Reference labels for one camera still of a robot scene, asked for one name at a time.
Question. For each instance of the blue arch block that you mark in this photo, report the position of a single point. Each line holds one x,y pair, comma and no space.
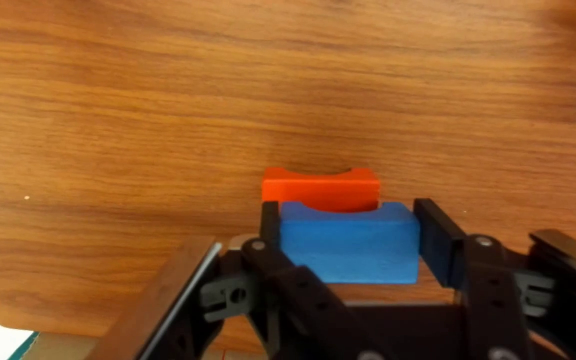
351,242

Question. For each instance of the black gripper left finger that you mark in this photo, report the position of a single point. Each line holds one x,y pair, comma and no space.
271,226

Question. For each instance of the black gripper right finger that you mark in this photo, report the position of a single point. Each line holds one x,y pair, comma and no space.
439,233

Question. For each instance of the orange arch block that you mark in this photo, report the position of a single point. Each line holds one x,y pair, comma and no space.
320,186

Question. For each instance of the teal plastic object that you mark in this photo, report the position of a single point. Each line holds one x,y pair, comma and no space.
23,348

